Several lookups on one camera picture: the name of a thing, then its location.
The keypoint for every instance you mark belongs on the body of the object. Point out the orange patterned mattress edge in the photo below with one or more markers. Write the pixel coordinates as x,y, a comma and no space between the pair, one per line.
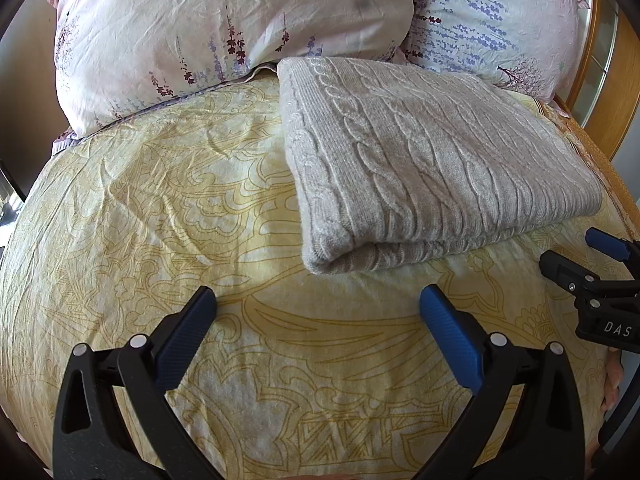
600,160

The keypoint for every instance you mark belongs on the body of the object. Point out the person's right hand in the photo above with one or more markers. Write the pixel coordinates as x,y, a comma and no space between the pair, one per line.
612,385

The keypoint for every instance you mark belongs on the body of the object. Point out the yellow patterned bed sheet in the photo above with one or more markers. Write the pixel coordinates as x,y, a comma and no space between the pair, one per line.
200,210

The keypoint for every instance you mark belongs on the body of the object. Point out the blue floral pillow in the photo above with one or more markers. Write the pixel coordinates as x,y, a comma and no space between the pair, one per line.
500,10

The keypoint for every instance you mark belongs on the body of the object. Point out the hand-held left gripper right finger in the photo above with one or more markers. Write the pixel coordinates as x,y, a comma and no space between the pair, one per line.
450,330

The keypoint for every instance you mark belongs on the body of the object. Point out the wooden bed headboard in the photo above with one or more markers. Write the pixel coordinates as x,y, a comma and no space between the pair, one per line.
627,60

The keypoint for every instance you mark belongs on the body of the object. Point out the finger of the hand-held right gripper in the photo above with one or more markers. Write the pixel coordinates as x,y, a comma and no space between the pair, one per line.
607,241
565,270

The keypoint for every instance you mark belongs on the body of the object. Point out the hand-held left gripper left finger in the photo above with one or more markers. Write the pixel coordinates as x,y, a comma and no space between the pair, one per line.
187,335

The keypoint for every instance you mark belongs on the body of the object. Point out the pink floral pillow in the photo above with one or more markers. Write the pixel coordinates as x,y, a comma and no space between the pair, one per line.
200,20

